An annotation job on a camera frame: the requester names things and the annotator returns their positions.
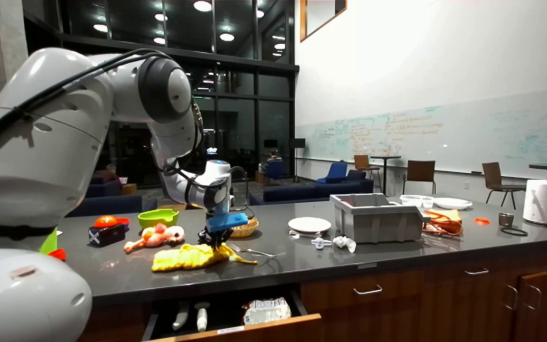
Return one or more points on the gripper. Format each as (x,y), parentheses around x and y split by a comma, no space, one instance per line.
(217,234)

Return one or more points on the yellow cloth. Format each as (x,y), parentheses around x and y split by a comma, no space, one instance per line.
(183,259)

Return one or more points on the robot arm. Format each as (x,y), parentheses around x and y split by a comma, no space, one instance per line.
(41,142)

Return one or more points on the orange cloth bag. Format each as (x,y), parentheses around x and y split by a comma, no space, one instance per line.
(447,221)

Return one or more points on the wicker basket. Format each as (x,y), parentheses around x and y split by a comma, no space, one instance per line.
(246,230)

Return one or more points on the metal fork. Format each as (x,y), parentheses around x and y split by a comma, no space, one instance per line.
(254,251)

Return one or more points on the pink plush toy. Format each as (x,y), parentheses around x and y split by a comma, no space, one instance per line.
(157,236)

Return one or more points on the green bowl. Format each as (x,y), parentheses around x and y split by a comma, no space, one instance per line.
(157,219)

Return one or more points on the white utensil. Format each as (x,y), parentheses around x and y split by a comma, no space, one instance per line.
(202,319)
(181,317)

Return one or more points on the silver foil bag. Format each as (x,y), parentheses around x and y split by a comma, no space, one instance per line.
(266,311)

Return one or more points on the red bowl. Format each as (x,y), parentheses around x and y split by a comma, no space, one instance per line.
(124,221)

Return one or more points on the white plate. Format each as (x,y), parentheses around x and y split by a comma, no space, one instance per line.
(309,224)
(453,203)

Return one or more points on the person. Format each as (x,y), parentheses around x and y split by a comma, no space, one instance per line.
(273,164)
(109,173)

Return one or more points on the open wooden drawer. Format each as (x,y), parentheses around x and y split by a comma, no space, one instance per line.
(254,333)

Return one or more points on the blue sofa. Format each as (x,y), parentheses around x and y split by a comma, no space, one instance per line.
(112,205)
(302,192)

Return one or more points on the white plastic toy piece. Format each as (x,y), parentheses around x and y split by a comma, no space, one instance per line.
(320,243)

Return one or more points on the black box with white cross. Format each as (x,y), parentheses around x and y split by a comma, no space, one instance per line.
(107,235)

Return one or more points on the black music stand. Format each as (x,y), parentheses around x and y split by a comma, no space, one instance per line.
(297,142)

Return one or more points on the blue armchair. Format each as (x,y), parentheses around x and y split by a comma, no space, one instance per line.
(336,171)

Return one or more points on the red plastic piece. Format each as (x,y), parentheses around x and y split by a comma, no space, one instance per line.
(57,254)

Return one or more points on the grey plastic bin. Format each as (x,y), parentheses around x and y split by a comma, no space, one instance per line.
(378,225)

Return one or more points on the green plastic piece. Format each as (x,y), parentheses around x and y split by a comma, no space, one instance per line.
(49,243)

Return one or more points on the brown chair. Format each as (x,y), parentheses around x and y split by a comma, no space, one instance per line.
(420,170)
(362,162)
(492,175)

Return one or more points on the tall round table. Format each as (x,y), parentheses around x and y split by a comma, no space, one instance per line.
(385,157)

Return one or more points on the clear plastic container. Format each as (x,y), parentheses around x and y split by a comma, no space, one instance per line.
(416,201)

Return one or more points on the whiteboard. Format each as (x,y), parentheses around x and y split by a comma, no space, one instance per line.
(444,137)

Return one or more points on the wood framed window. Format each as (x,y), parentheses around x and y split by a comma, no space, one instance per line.
(321,12)

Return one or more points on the orange lid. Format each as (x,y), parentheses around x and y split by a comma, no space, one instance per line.
(482,221)

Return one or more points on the small metal cup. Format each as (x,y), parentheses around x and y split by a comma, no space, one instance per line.
(506,220)

